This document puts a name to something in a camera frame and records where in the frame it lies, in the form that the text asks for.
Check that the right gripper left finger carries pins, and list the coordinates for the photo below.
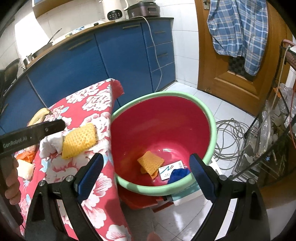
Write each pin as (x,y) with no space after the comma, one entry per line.
(44,220)

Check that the white knotted sock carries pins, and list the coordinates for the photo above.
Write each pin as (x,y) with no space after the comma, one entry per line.
(50,145)

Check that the blue mesh sponge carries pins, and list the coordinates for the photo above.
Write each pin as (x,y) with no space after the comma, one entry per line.
(178,174)

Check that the small white card box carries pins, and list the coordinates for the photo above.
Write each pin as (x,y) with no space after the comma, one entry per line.
(165,171)

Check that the blue kitchen cabinets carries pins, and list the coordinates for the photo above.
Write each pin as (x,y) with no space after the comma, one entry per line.
(139,53)

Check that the person's left hand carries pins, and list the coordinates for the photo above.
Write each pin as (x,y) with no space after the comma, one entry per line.
(13,193)

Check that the orange plastic bag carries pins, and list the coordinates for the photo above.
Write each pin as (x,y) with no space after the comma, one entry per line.
(27,154)

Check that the cream yellow sponge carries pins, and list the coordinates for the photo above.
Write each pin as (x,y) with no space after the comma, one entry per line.
(25,169)

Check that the yellow banana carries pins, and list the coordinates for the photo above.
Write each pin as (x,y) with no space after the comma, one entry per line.
(39,116)

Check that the black wok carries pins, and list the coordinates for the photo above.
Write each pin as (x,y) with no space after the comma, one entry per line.
(10,73)

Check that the red floral tablecloth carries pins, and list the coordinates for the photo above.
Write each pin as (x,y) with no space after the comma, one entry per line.
(92,104)

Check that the steel frying pan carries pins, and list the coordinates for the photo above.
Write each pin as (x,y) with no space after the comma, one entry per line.
(47,46)

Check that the red green plastic basin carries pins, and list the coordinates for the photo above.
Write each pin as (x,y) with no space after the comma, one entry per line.
(170,124)

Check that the wooden door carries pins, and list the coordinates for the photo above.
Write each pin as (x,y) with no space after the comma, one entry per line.
(225,77)

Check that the white electric kettle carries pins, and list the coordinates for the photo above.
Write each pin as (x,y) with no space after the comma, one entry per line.
(114,10)

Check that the dark rice cooker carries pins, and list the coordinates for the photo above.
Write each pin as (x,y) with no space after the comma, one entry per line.
(147,9)

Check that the blue plaid shirt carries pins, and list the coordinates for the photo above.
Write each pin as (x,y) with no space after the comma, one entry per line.
(240,29)

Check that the metal wire rack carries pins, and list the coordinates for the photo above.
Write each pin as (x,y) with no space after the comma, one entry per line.
(266,141)

